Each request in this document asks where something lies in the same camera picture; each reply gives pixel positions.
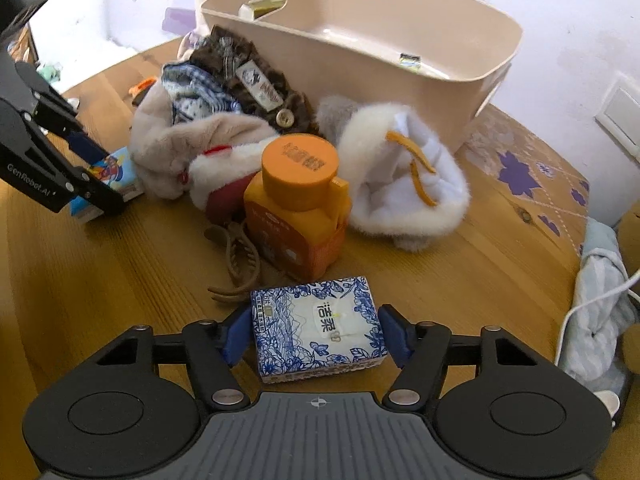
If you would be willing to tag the white wall switch socket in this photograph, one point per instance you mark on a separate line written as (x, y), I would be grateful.
(619, 114)

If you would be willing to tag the brown corduroy garment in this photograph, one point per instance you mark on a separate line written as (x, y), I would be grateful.
(260, 89)

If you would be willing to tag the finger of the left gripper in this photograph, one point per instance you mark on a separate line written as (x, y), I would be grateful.
(97, 193)
(85, 147)

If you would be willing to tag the blue white tissue pack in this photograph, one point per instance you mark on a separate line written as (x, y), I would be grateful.
(316, 329)

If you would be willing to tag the blue gingham cloth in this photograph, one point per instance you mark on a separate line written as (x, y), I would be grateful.
(195, 94)

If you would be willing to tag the white fluffy hat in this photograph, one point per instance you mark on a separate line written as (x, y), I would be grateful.
(404, 183)

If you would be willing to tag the small tube in bin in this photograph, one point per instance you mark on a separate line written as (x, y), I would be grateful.
(410, 61)

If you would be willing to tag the red white santa hat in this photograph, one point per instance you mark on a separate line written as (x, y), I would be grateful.
(218, 178)

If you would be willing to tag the brown plush with red hat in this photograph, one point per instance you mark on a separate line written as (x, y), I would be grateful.
(629, 239)

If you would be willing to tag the purple flower table mat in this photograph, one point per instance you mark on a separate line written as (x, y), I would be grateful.
(545, 189)

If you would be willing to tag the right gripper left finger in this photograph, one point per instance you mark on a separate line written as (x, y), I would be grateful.
(212, 349)

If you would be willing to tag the light blue striped cloth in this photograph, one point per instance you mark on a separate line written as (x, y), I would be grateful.
(602, 312)

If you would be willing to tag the beige fleece garment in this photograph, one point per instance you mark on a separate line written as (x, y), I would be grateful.
(162, 150)

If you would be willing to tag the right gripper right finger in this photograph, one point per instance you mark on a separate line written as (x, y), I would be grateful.
(419, 351)

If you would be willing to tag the orange small clip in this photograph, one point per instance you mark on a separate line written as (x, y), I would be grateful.
(139, 91)

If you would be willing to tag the beige plastic storage bin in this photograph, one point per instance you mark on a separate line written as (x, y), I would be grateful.
(352, 47)

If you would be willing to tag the orange plastic bottle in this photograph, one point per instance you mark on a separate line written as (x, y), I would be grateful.
(297, 207)

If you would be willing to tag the brown hair claw clip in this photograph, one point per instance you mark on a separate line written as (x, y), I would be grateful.
(242, 261)

